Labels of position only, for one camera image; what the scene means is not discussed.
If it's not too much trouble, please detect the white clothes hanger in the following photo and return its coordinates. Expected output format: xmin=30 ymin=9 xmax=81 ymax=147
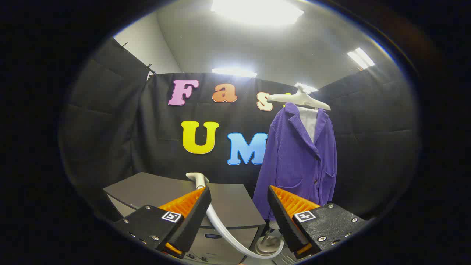
xmin=267 ymin=84 xmax=331 ymax=112

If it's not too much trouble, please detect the purple corduroy jacket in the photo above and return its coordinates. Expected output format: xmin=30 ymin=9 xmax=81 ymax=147
xmin=252 ymin=102 xmax=337 ymax=221

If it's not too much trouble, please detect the white shirt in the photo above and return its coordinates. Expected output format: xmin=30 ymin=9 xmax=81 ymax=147
xmin=269 ymin=107 xmax=318 ymax=231

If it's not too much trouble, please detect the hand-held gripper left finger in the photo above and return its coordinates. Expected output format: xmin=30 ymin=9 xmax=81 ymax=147
xmin=112 ymin=186 xmax=212 ymax=259

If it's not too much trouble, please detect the black backdrop cloth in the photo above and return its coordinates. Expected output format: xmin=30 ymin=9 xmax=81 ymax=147
xmin=59 ymin=37 xmax=420 ymax=221

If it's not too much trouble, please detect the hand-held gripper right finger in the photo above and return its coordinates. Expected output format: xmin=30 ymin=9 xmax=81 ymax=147
xmin=267 ymin=185 xmax=368 ymax=258

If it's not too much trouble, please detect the large ceiling light panel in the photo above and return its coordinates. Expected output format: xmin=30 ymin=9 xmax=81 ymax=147
xmin=210 ymin=0 xmax=304 ymax=25

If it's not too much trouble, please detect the grey steamer base unit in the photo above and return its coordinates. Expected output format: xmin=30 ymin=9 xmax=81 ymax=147
xmin=256 ymin=230 xmax=295 ymax=265

